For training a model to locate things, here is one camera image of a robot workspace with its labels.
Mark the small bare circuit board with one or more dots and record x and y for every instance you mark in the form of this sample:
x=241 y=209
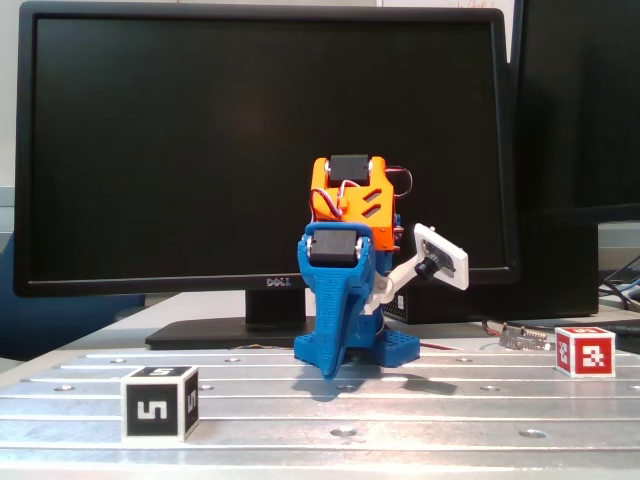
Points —
x=520 y=341

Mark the black Dell monitor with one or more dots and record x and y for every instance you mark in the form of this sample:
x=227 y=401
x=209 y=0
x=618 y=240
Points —
x=150 y=150

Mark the red cube with white marker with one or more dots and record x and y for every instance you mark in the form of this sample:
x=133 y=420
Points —
x=592 y=357

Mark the blue and orange robot arm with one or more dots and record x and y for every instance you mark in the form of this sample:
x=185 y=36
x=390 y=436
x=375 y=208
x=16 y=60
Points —
x=370 y=200

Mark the black unbranded monitor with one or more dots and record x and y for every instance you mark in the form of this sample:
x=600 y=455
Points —
x=575 y=100

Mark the black cube with white marker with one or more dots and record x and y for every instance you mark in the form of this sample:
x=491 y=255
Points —
x=150 y=410

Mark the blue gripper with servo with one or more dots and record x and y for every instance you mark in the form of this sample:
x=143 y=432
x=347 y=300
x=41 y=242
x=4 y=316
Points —
x=334 y=285

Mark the aluminium slotted base plate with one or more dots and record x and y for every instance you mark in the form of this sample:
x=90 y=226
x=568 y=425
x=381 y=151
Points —
x=300 y=450

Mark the white camera mount with board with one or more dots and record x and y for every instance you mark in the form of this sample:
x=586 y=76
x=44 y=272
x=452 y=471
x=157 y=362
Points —
x=450 y=255

